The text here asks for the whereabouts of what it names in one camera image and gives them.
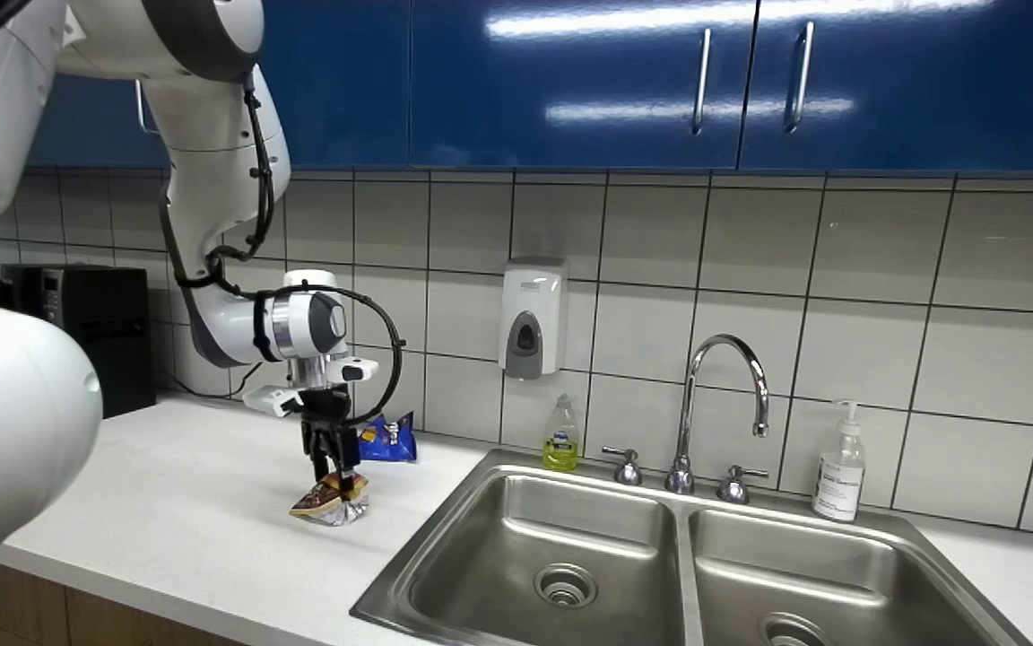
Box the clear pump soap bottle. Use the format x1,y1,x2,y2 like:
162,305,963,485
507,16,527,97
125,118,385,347
815,405,863,521

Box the brown yellow snack wrapper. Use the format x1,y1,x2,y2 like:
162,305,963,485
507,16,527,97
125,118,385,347
290,472,369,526

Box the chrome gooseneck faucet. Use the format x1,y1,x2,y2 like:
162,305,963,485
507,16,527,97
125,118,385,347
597,331,774,507

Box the stainless steel double sink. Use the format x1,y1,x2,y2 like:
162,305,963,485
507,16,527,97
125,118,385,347
356,452,1033,646

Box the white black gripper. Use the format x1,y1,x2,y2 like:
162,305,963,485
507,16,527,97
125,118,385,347
272,354,377,479

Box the blue upper cabinets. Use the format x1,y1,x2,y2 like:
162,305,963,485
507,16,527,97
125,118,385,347
26,0,1033,180

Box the wooden lower cabinet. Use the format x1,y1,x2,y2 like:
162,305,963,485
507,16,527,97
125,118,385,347
0,567,235,646

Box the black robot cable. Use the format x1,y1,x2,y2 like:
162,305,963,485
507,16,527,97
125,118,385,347
159,82,407,430

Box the white wall soap dispenser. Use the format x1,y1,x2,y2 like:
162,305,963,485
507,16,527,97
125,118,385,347
497,266,565,380

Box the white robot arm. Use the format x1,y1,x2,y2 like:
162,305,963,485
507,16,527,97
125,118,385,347
0,0,377,546

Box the yellow dish soap bottle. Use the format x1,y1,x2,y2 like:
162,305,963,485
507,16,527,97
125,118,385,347
542,396,577,470

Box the blue snack bag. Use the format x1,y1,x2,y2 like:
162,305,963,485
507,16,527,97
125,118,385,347
359,417,416,463

